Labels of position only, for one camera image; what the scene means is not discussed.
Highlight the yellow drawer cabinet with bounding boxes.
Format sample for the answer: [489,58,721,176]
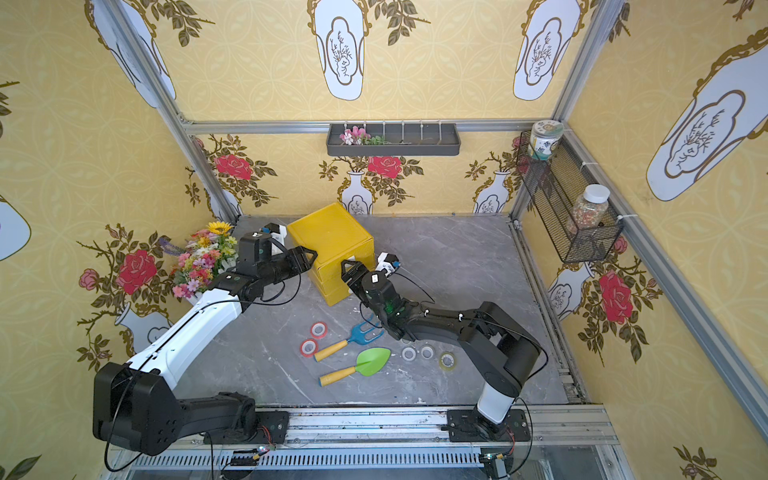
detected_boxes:
[287,203,376,306]

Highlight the clear tape roll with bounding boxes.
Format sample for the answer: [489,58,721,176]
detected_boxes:
[401,346,418,362]
[419,345,435,360]

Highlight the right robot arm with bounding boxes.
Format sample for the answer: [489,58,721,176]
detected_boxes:
[341,260,544,427]

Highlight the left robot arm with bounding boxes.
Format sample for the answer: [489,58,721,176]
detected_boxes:
[92,229,317,456]

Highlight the red tape roll upper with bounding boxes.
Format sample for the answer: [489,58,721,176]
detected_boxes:
[310,322,328,339]

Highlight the red tape roll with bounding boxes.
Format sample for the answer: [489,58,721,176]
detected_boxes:
[300,339,318,357]
[310,322,328,339]

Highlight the red tape roll lower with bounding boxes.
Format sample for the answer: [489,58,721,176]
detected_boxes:
[300,339,318,357]

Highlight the flower basket white fence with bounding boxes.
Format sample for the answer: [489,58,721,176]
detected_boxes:
[172,221,237,303]

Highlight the blue toy garden fork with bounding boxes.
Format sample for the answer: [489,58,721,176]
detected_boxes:
[314,321,384,362]

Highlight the green toy garden shovel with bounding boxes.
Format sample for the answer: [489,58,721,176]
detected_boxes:
[319,347,391,387]

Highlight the pink artificial flowers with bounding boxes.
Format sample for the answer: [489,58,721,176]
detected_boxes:
[339,126,386,146]

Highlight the white lid snack jar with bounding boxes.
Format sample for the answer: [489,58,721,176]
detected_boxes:
[568,184,610,234]

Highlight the jar with patterned lid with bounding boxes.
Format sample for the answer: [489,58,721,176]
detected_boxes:
[528,119,564,161]

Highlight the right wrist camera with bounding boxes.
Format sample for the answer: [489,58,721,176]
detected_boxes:
[376,252,401,276]

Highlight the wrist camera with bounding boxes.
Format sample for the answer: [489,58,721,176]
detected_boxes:
[376,252,401,276]
[259,222,287,246]

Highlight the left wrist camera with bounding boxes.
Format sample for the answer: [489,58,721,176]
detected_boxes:
[259,222,287,246]

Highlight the grey wall shelf tray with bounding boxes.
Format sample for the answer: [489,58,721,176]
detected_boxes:
[326,121,462,157]

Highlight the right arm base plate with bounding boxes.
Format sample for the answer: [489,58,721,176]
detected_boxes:
[443,408,532,442]

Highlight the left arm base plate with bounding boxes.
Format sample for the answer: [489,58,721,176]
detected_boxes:
[203,410,290,445]

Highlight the black wire basket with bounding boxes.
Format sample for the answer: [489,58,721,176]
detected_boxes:
[516,132,624,264]

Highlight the aluminium rail frame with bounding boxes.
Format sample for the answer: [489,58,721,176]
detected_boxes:
[100,405,634,479]

